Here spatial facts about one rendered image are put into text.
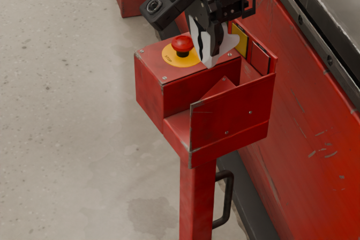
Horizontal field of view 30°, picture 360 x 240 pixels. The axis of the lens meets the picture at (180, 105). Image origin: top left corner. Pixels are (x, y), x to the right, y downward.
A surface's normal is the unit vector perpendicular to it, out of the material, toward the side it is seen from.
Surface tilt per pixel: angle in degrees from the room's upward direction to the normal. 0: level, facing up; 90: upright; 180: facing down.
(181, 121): 0
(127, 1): 90
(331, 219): 90
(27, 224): 0
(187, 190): 90
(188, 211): 90
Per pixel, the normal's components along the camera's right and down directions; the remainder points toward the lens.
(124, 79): 0.00, -0.73
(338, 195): -0.96, 0.18
